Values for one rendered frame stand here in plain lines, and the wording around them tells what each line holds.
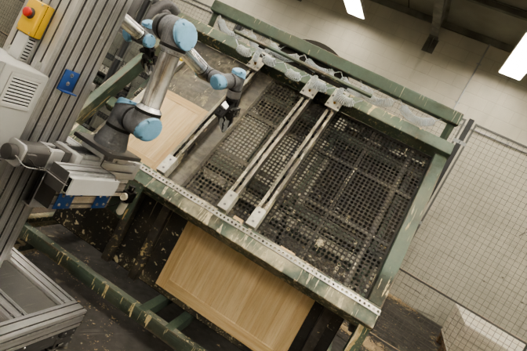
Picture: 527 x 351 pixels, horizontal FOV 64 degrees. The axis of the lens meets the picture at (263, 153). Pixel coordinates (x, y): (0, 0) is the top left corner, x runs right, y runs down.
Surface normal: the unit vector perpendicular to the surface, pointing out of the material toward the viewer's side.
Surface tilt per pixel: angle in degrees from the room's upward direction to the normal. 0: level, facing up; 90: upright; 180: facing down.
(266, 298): 90
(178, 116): 55
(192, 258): 90
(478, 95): 90
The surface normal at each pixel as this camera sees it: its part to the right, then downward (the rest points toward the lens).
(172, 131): 0.07, -0.56
